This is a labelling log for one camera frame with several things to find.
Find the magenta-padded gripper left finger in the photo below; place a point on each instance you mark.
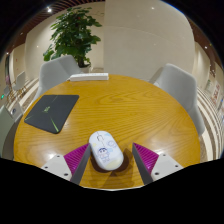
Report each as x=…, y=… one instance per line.
x=59, y=165

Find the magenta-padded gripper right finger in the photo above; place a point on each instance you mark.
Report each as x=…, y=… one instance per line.
x=163, y=165

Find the white cartoon-print computer mouse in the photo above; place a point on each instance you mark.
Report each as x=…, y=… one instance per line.
x=105, y=150

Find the black mouse pad green lines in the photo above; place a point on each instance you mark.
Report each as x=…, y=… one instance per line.
x=50, y=111

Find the pale green armchair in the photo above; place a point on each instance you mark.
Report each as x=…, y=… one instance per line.
x=5, y=130

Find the light grey shell chair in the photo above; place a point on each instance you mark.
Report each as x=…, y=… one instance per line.
x=178, y=86
x=53, y=75

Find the small grey lounge chair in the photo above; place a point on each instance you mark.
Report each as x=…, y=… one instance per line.
x=20, y=81

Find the white power strip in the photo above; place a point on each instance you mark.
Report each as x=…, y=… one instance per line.
x=89, y=77

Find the potted green leafy plant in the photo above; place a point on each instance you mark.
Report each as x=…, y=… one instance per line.
x=71, y=33

